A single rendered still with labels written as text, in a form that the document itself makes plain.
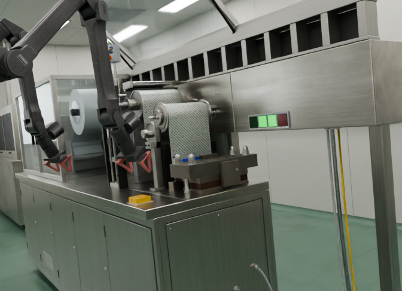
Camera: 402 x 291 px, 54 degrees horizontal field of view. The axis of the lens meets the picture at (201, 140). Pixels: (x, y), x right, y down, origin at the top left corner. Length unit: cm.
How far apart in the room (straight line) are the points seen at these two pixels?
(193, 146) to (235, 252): 54
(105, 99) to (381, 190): 111
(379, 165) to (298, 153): 314
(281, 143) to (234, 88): 304
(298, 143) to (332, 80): 322
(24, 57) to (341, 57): 107
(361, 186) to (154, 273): 308
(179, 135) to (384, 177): 90
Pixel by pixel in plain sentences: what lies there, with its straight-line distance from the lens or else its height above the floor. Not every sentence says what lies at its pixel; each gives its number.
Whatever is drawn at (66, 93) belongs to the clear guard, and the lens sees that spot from 275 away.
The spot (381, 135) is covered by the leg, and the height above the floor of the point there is 109.
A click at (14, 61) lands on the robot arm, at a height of 143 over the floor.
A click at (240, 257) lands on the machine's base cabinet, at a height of 59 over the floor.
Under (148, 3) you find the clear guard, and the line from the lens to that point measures 228.
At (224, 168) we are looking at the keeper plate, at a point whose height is 99.
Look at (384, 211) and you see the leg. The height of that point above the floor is 79.
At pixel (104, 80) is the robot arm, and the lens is 143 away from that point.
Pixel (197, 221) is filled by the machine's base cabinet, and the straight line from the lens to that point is 165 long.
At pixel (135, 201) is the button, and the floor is 92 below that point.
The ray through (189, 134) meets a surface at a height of 116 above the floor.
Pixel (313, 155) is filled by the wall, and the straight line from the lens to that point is 465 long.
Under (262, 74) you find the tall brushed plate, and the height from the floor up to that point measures 140.
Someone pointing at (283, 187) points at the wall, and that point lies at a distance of 503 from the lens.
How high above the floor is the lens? 122
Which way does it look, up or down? 3 degrees down
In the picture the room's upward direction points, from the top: 5 degrees counter-clockwise
